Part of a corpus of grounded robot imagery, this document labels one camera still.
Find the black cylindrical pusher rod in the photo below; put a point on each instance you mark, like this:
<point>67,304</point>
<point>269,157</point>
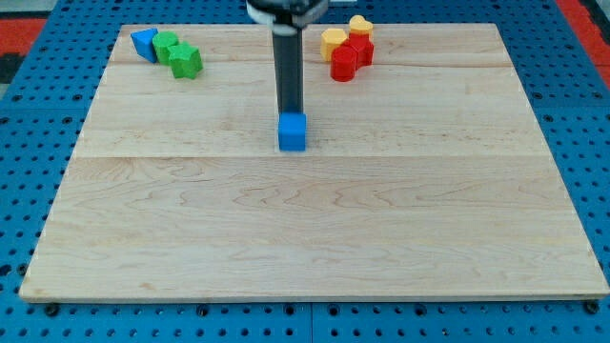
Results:
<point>288,68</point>

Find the blue cube block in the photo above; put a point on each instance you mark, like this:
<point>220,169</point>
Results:
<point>291,131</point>

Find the blue triangle block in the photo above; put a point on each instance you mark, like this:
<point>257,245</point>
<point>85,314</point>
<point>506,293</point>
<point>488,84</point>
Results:
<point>143,44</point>

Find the yellow hexagon block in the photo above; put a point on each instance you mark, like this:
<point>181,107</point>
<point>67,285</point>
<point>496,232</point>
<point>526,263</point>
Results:
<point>330,39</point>

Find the red cylinder block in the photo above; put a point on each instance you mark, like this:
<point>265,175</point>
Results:
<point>343,64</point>

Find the yellow heart block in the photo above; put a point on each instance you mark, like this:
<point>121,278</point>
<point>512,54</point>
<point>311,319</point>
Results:
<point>359,25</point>

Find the red star block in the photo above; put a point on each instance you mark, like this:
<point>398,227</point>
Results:
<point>364,48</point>

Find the green star block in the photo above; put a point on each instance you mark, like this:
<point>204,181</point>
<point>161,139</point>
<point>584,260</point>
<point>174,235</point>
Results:
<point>185,60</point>

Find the green cylinder block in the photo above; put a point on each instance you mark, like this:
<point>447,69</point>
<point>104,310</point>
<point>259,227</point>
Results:
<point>161,42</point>

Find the light wooden board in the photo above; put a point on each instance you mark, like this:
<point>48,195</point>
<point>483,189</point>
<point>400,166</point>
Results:
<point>425,178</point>

